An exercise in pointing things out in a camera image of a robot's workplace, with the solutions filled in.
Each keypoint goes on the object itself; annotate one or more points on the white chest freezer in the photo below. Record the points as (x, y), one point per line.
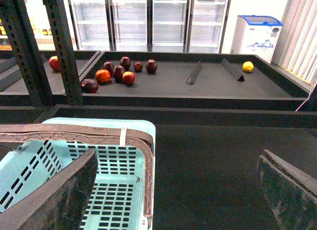
(255, 34)

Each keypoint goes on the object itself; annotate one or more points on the glass door refrigerator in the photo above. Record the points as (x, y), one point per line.
(195, 26)

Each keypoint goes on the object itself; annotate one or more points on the black shelf divider right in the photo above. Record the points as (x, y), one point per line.
(232, 70)

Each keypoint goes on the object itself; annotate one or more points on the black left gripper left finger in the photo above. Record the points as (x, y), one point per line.
(58, 204)

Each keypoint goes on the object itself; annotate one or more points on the black upper display tray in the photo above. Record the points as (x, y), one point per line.
(265, 88)

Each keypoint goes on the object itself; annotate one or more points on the light blue plastic basket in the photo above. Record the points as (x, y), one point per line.
(117, 198)

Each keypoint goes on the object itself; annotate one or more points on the red yellow apple on shelf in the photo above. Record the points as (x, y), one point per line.
(128, 78)

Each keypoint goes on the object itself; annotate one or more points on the dark red tall apple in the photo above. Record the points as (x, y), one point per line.
(125, 62)

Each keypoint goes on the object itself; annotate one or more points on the dark metal rack post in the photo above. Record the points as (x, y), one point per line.
(64, 50)
(15, 20)

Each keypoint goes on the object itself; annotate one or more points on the dark red apple right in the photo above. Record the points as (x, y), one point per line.
(151, 66)

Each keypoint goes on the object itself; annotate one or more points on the black shelf divider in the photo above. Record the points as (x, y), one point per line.
(232, 70)
(194, 74)

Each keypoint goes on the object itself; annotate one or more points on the black lower display tray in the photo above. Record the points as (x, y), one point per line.
(206, 161)

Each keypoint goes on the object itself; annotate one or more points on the black shelf divider left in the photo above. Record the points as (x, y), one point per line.
(194, 74)

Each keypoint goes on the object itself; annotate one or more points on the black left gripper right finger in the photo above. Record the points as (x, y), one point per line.
(290, 192)

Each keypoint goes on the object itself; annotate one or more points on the small dark red apple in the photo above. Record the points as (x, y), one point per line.
(138, 66)

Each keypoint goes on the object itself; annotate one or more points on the orange red apple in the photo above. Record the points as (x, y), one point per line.
(103, 76)

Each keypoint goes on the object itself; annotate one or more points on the red apple behind post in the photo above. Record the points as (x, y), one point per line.
(54, 63)

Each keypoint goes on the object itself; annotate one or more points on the yellow lemon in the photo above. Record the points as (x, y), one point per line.
(247, 66)

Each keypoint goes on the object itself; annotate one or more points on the dark metal rack post left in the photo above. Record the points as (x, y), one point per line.
(15, 20)

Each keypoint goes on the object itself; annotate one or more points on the black display tray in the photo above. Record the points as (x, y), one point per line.
(265, 88)
(206, 161)

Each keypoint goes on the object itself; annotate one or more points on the dark maroon apple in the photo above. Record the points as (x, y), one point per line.
(108, 66)

